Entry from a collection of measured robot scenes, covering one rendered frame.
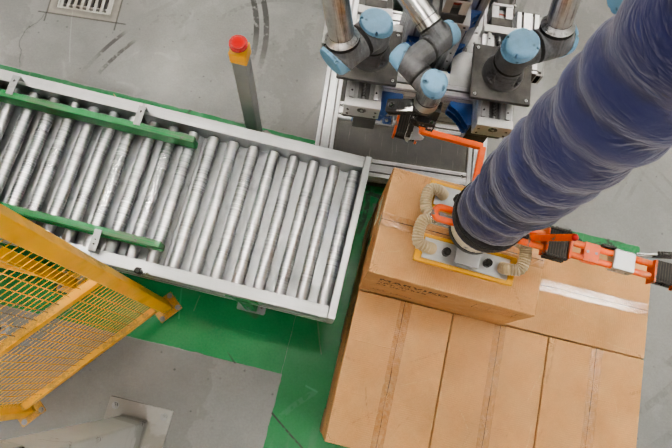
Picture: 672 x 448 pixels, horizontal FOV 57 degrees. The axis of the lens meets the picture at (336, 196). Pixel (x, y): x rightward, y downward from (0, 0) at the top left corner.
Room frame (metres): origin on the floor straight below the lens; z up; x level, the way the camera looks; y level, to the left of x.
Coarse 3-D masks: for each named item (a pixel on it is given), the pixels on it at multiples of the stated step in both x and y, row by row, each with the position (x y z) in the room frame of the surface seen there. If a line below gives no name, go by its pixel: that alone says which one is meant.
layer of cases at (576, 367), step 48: (576, 288) 0.56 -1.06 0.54; (624, 288) 0.60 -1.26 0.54; (384, 336) 0.22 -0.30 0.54; (432, 336) 0.25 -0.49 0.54; (480, 336) 0.29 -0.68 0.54; (528, 336) 0.33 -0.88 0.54; (576, 336) 0.37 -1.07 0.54; (624, 336) 0.40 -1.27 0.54; (336, 384) 0.00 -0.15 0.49; (384, 384) 0.04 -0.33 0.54; (432, 384) 0.07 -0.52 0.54; (480, 384) 0.11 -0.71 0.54; (528, 384) 0.14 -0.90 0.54; (576, 384) 0.18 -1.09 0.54; (624, 384) 0.21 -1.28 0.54; (336, 432) -0.17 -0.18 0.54; (384, 432) -0.14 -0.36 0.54; (432, 432) -0.11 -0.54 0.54; (480, 432) -0.07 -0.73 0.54; (528, 432) -0.04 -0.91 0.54; (576, 432) 0.00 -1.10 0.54; (624, 432) 0.03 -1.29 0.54
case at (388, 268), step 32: (384, 192) 0.75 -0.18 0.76; (416, 192) 0.71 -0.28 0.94; (384, 224) 0.57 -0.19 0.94; (384, 256) 0.45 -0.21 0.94; (512, 256) 0.54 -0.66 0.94; (384, 288) 0.38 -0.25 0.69; (416, 288) 0.38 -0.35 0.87; (448, 288) 0.39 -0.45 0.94; (480, 288) 0.41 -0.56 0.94; (512, 288) 0.43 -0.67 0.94; (512, 320) 0.35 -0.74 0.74
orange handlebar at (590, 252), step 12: (420, 132) 0.84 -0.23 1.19; (432, 132) 0.84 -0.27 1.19; (468, 144) 0.82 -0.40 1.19; (480, 144) 0.83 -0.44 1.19; (480, 156) 0.79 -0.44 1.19; (480, 168) 0.75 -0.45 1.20; (432, 216) 0.56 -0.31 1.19; (528, 240) 0.54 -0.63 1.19; (588, 252) 0.54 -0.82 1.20; (600, 252) 0.55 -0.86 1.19; (612, 252) 0.56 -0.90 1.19; (600, 264) 0.51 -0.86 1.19; (648, 264) 0.54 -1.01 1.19; (648, 276) 0.50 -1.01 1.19
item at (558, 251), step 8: (552, 232) 0.58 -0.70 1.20; (560, 232) 0.59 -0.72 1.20; (568, 232) 0.59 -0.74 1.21; (544, 248) 0.52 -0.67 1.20; (552, 248) 0.53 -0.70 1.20; (560, 248) 0.53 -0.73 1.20; (568, 248) 0.54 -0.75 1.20; (544, 256) 0.50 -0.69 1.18; (552, 256) 0.50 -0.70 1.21; (560, 256) 0.51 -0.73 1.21; (568, 256) 0.51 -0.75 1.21
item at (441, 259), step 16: (432, 240) 0.51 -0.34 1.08; (448, 240) 0.52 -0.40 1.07; (416, 256) 0.45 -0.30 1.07; (432, 256) 0.46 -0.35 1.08; (448, 256) 0.47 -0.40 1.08; (480, 256) 0.49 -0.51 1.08; (496, 256) 0.50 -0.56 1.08; (464, 272) 0.43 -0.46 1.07; (480, 272) 0.43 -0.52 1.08; (496, 272) 0.45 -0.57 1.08
